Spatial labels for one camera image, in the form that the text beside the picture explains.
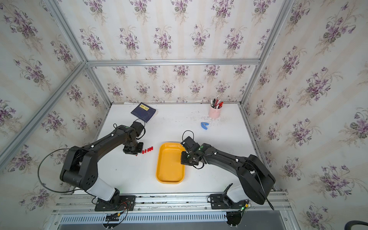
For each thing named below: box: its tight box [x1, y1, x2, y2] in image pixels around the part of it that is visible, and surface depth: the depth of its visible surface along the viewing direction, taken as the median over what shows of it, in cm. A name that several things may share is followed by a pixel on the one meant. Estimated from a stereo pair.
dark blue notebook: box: [130, 102, 157, 124], surface depth 116 cm
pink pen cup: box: [208, 103, 223, 119], surface depth 109 cm
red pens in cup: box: [210, 94, 224, 110], surface depth 108 cm
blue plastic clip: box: [200, 122, 209, 130], surface depth 107 cm
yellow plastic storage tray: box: [155, 142, 186, 184], surface depth 87 cm
